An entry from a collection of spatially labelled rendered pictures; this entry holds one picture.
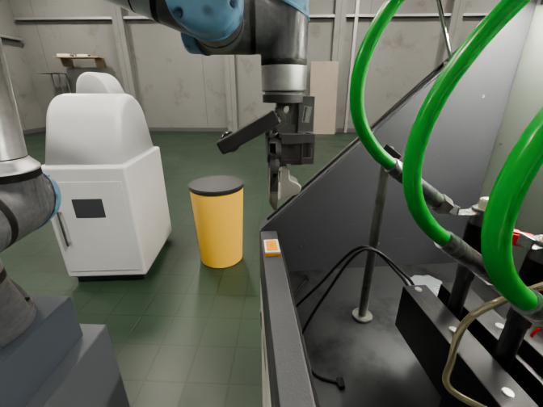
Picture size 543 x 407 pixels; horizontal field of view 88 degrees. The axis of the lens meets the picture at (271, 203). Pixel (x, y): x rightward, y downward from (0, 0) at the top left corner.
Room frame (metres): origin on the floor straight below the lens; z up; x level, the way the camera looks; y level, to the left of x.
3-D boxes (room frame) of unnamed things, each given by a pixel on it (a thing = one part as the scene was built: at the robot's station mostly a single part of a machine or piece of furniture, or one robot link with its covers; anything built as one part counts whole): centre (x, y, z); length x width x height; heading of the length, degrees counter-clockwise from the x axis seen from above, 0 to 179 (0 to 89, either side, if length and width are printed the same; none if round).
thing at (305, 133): (0.51, -0.03, 1.20); 0.09 x 0.08 x 0.12; 94
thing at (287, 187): (0.50, -0.03, 1.09); 0.06 x 0.03 x 0.09; 94
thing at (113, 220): (1.93, 1.16, 0.62); 0.72 x 0.57 x 1.24; 179
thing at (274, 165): (0.49, 0.00, 1.14); 0.05 x 0.02 x 0.09; 4
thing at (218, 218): (1.96, 0.40, 0.31); 0.40 x 0.40 x 0.63
